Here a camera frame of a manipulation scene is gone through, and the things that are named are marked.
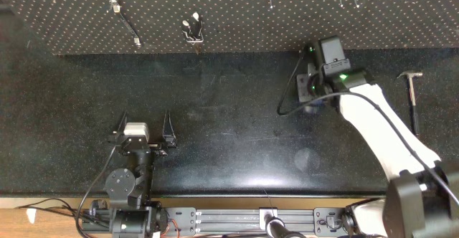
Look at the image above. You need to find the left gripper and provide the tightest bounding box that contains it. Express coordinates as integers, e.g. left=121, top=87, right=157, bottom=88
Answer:
left=108, top=110, right=178, bottom=157

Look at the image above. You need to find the wrench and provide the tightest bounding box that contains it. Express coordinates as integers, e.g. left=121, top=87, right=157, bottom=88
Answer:
left=107, top=0, right=143, bottom=49

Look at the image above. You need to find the black pegboard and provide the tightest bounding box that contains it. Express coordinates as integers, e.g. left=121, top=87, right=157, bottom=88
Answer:
left=0, top=0, right=459, bottom=56

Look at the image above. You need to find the hammer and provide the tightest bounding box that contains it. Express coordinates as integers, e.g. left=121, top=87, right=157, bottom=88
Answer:
left=396, top=70, right=424, bottom=137

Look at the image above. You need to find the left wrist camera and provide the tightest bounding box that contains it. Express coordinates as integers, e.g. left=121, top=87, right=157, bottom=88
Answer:
left=123, top=122, right=151, bottom=143

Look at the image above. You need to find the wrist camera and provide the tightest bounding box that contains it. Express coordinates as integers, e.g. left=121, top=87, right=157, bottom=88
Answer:
left=296, top=73, right=317, bottom=104
left=123, top=122, right=151, bottom=143

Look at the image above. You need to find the black cable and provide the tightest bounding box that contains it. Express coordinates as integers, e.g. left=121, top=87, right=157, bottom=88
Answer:
left=276, top=49, right=459, bottom=207
left=74, top=145, right=118, bottom=238

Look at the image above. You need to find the thin black wire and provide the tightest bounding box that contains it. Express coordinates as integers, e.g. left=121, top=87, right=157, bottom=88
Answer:
left=16, top=197, right=108, bottom=229

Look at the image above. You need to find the mounting rail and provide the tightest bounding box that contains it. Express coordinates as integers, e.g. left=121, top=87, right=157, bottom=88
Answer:
left=80, top=204, right=359, bottom=238

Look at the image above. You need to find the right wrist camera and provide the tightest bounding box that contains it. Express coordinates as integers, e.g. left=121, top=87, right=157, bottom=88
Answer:
left=296, top=73, right=317, bottom=104

